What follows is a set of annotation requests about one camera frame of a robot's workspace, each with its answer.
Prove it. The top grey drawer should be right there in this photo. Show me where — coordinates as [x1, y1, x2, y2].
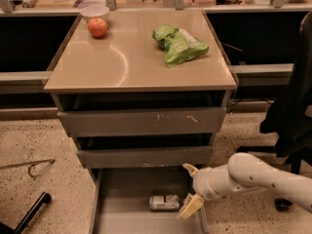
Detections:
[58, 107, 225, 137]

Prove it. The red apple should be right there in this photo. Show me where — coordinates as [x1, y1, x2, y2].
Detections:
[87, 18, 108, 38]

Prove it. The metal hooked rod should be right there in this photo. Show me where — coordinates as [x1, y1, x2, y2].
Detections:
[0, 159, 55, 177]

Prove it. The grey drawer cabinet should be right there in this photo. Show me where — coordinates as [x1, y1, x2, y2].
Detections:
[44, 9, 238, 234]

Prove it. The grey drawer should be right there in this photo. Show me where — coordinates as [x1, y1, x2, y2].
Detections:
[58, 107, 225, 137]
[77, 146, 213, 169]
[88, 167, 208, 234]

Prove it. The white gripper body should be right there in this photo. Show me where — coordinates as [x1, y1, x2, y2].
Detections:
[193, 168, 219, 201]

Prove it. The green chip bag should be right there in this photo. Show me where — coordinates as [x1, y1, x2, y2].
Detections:
[152, 24, 209, 67]

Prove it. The bottom grey drawer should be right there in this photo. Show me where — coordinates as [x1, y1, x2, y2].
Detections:
[88, 167, 208, 234]

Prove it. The middle grey drawer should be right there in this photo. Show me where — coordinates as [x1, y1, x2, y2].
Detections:
[77, 146, 213, 169]

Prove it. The black office chair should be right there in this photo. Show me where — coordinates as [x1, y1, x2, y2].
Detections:
[236, 10, 312, 213]

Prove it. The black chair leg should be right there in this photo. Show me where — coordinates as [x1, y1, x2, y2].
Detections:
[0, 192, 52, 234]

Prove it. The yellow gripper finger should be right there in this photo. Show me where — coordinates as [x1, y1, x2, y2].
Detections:
[182, 163, 199, 177]
[178, 194, 204, 219]

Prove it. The white bowl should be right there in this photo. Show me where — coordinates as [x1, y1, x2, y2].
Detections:
[80, 5, 110, 22]

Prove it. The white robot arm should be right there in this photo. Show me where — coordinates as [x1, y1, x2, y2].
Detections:
[179, 152, 312, 219]

